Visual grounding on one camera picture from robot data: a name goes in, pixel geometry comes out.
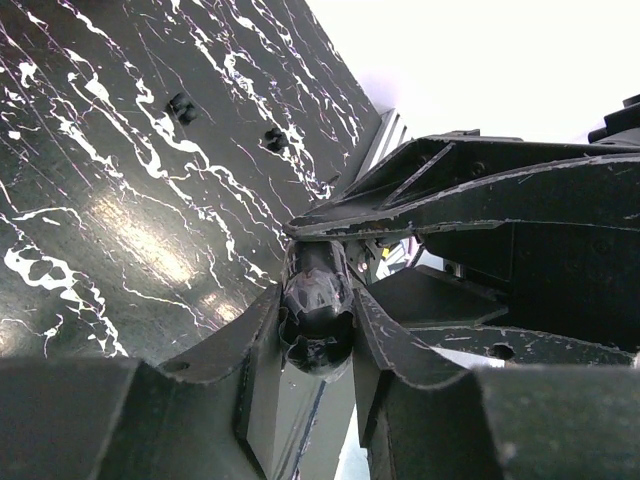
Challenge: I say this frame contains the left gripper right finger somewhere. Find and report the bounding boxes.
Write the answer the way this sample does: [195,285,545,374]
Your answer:
[353,291,639,479]

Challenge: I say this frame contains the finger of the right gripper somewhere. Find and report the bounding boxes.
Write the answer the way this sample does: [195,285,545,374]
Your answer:
[284,154,639,238]
[367,265,634,366]

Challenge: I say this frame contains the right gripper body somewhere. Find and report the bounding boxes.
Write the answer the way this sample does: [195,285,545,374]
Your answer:
[319,94,640,351]

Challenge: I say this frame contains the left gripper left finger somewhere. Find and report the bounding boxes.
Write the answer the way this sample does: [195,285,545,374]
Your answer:
[1,286,281,479]

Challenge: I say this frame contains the black earbud charging case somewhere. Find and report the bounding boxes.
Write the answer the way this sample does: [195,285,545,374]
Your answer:
[278,241,355,383]

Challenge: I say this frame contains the black earbud far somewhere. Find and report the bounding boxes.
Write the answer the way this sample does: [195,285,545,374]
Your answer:
[264,127,289,153]

